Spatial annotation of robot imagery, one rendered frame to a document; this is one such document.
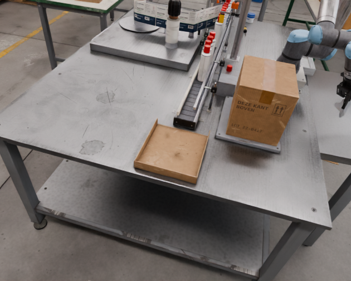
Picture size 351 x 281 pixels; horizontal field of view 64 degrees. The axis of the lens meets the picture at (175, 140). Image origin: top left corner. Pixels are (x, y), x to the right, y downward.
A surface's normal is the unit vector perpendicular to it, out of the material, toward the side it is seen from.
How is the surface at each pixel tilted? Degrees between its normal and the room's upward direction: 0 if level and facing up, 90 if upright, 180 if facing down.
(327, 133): 0
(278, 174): 0
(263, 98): 90
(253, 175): 0
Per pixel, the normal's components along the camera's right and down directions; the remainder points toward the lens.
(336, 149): 0.09, -0.73
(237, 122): -0.25, 0.64
